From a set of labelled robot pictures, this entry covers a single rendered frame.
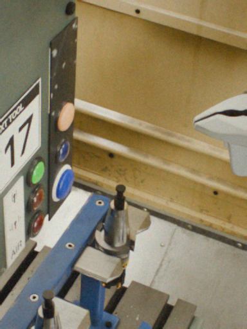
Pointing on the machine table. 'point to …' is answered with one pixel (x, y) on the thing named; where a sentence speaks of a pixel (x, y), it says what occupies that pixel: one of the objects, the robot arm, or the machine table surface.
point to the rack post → (95, 302)
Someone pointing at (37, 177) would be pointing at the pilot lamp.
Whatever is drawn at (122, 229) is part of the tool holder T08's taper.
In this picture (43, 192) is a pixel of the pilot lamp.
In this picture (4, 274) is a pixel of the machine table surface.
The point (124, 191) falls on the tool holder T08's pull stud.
